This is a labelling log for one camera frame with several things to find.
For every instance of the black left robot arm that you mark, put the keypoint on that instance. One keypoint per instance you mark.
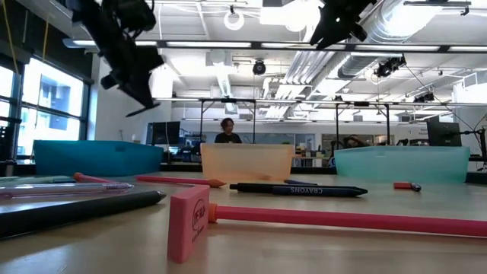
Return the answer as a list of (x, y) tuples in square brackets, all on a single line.
[(87, 11)]

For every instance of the teal plastic bin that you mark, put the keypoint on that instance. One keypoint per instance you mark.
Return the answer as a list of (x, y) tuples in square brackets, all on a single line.
[(399, 163)]

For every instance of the dark blue plastic bin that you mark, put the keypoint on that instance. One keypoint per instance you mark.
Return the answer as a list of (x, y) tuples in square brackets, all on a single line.
[(95, 158)]

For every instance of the black aluminium table frame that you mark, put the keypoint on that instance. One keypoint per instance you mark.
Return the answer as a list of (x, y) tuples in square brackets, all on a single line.
[(182, 167)]

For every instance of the black overhead light bar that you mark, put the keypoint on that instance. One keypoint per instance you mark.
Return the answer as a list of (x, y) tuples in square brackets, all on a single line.
[(256, 45)]

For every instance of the navy crayon with white print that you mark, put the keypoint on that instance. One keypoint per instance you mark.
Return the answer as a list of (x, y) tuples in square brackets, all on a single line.
[(316, 191)]

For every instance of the clear pen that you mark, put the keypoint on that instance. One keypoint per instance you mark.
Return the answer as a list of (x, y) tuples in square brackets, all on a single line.
[(57, 189)]

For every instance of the black gantry frame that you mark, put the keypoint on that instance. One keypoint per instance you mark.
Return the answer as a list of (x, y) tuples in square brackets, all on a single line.
[(228, 100), (361, 103)]

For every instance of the matte black pen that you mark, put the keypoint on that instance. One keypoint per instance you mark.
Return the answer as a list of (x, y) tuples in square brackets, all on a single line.
[(76, 211)]

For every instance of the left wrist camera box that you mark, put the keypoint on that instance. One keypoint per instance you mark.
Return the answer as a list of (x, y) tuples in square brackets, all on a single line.
[(129, 15)]

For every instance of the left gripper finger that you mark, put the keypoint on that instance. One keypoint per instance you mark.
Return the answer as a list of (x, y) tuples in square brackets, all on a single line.
[(146, 89), (131, 86)]

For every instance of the black monitor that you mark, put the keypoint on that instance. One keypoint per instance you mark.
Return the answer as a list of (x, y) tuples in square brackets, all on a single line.
[(163, 133), (445, 134)]

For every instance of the blue eraser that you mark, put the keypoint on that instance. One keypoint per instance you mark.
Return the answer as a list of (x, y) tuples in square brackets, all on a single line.
[(64, 180)]

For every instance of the pale teal pen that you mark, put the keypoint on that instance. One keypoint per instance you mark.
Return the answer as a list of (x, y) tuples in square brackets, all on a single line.
[(26, 180)]

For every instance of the black ceiling camera cluster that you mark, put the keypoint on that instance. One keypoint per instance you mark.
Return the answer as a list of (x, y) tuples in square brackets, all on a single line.
[(386, 68)]

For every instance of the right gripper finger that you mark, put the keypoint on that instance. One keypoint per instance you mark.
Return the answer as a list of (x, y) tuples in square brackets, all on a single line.
[(322, 31), (333, 35)]

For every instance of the silver ventilation duct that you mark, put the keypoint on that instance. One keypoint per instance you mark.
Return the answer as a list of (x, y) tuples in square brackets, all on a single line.
[(395, 23)]

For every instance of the black stand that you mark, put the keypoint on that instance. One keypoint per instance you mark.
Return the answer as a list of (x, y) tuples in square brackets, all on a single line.
[(483, 144)]

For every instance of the orange plastic bin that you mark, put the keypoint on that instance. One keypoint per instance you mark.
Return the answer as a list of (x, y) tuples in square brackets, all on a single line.
[(247, 161)]

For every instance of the pink eraser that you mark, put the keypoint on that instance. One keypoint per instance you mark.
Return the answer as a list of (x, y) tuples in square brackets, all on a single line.
[(188, 224)]

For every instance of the black click pen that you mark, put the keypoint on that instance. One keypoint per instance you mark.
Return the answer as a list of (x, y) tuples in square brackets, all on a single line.
[(251, 187)]

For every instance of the red eraser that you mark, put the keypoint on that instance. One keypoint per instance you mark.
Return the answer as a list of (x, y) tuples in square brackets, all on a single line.
[(401, 185)]

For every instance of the window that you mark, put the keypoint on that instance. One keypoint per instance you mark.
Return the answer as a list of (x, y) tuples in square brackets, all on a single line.
[(53, 106)]

